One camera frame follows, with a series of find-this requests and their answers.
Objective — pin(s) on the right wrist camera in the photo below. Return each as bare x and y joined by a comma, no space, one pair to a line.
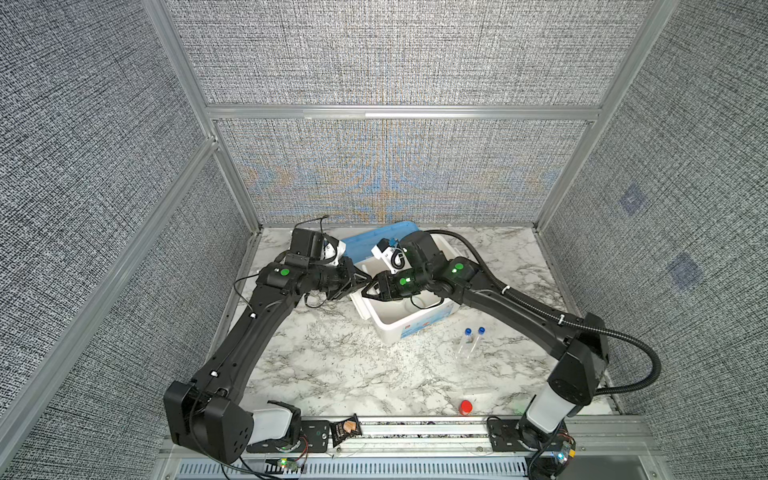
391,255

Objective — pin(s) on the red capped vial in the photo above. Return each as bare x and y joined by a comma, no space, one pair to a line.
465,407

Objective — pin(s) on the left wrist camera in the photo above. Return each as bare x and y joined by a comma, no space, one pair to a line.
312,248

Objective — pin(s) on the white plastic storage bin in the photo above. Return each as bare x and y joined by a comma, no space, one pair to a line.
401,318

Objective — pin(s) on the small circuit board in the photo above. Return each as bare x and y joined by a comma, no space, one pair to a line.
345,429

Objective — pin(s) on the aluminium front rail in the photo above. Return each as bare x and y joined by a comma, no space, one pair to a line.
606,447

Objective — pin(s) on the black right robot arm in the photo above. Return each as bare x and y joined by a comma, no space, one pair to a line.
447,265

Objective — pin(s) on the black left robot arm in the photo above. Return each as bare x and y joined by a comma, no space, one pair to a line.
204,413

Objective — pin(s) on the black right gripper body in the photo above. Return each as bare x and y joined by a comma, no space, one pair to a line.
400,285

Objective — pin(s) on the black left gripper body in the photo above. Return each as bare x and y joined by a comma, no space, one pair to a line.
335,278

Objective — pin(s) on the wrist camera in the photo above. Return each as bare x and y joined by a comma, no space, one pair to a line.
391,255
312,248

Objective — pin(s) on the blue capped test tube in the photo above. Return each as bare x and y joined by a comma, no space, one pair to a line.
477,340
465,343

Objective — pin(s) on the blue plastic bin lid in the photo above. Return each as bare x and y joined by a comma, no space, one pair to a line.
359,247

